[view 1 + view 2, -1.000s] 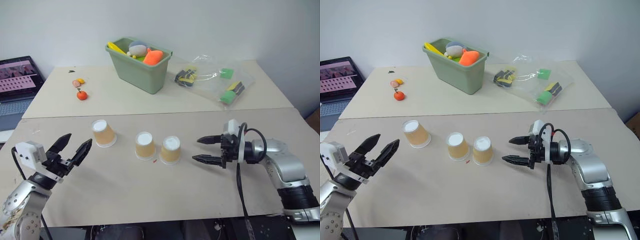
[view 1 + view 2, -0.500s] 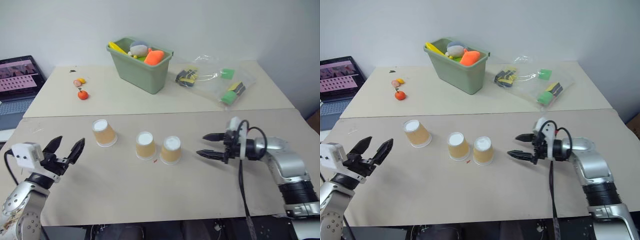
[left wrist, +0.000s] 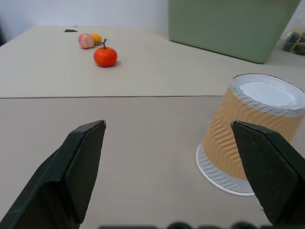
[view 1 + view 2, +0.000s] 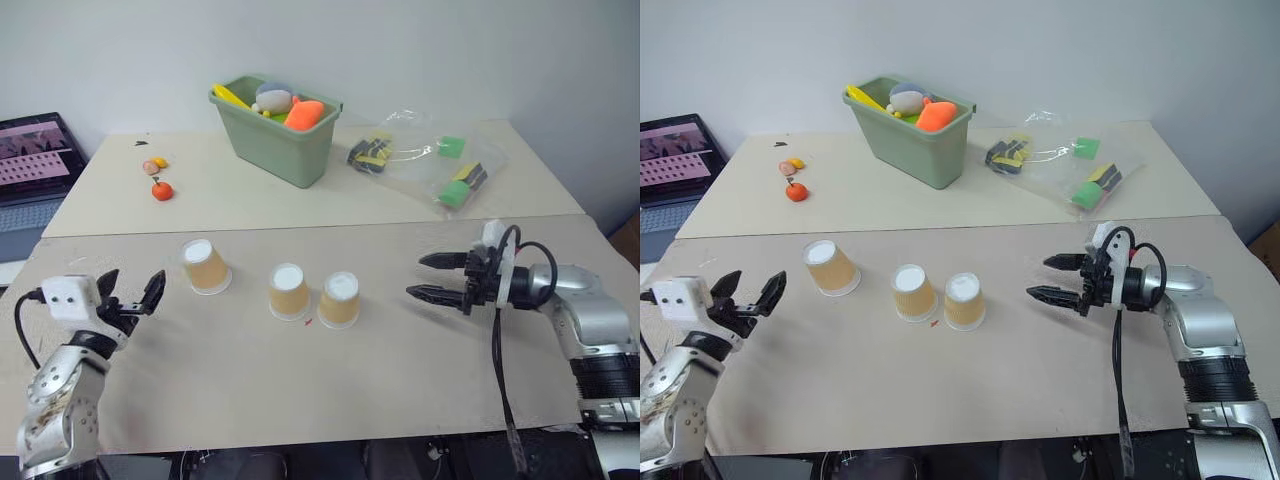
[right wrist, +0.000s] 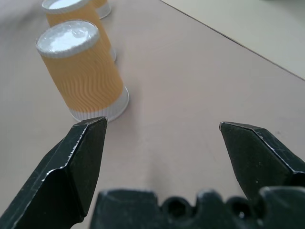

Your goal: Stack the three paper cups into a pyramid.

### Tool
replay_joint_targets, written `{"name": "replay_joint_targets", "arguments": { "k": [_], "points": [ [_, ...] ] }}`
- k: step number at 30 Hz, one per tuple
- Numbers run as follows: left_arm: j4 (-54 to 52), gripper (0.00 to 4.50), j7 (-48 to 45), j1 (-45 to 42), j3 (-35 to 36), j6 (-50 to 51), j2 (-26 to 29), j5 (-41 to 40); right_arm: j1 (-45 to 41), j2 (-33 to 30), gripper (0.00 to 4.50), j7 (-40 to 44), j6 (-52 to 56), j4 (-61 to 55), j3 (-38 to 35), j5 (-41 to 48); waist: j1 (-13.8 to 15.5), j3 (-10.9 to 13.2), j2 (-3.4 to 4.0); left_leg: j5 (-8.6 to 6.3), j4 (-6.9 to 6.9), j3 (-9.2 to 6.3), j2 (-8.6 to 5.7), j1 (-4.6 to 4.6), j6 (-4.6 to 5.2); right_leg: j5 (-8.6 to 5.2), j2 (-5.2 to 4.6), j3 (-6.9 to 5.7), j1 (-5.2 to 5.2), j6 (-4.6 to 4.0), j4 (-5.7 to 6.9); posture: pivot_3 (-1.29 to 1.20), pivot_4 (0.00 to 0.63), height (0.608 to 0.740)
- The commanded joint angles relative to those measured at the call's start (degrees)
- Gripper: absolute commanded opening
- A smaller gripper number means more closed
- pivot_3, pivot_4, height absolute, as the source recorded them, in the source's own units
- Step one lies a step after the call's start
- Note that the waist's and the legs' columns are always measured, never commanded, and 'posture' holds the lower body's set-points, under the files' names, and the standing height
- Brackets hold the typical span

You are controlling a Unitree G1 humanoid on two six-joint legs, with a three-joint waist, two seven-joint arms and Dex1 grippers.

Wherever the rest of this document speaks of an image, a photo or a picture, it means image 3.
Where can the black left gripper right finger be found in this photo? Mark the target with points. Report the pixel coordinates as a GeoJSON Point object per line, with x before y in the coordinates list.
{"type": "Point", "coordinates": [271, 171]}

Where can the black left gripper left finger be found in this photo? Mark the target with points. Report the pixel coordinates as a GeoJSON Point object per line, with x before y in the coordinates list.
{"type": "Point", "coordinates": [59, 181]}

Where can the brown ribbed paper cup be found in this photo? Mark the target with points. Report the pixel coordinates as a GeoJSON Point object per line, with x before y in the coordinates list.
{"type": "Point", "coordinates": [240, 133]}

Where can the clear bag with dark contents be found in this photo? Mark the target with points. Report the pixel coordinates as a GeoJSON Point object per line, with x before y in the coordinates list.
{"type": "Point", "coordinates": [293, 40]}

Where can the red-orange tangerine with stem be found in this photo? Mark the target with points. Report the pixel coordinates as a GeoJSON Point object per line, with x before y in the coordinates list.
{"type": "Point", "coordinates": [105, 56]}

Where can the pink peach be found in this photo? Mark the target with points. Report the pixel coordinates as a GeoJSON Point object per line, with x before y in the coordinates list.
{"type": "Point", "coordinates": [86, 41]}

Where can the small orange fruit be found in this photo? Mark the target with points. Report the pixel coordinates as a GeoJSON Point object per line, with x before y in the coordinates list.
{"type": "Point", "coordinates": [97, 38]}

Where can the small black flat object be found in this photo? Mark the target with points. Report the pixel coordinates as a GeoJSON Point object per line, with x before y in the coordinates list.
{"type": "Point", "coordinates": [70, 30]}

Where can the green plastic bin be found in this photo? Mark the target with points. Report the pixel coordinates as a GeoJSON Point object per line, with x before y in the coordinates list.
{"type": "Point", "coordinates": [226, 26]}

